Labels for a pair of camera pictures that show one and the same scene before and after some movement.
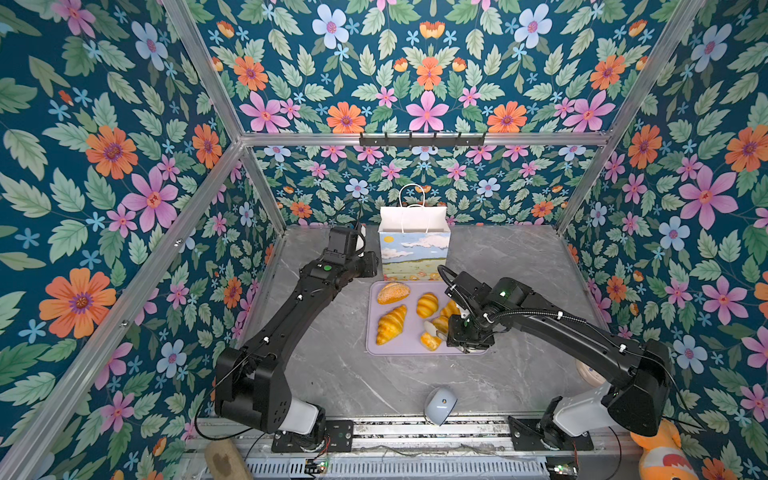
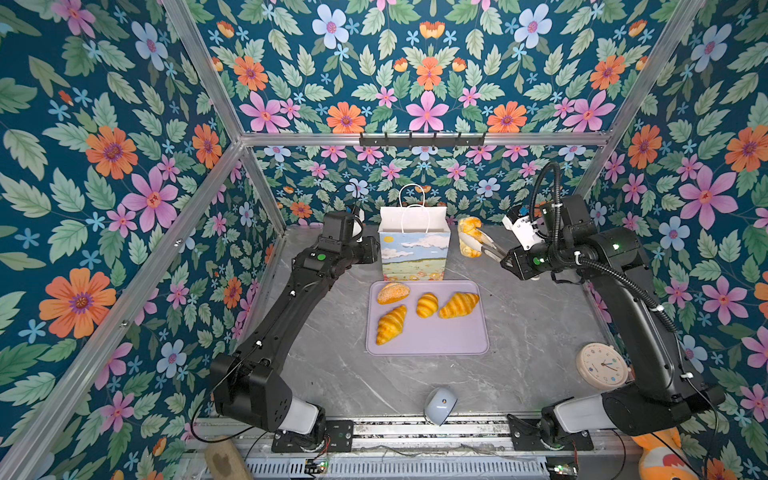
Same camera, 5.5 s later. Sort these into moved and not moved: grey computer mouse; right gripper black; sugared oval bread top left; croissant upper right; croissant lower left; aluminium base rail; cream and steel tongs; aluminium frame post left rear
Moved: right gripper black; cream and steel tongs
Not moved: aluminium frame post left rear; croissant lower left; croissant upper right; aluminium base rail; grey computer mouse; sugared oval bread top left
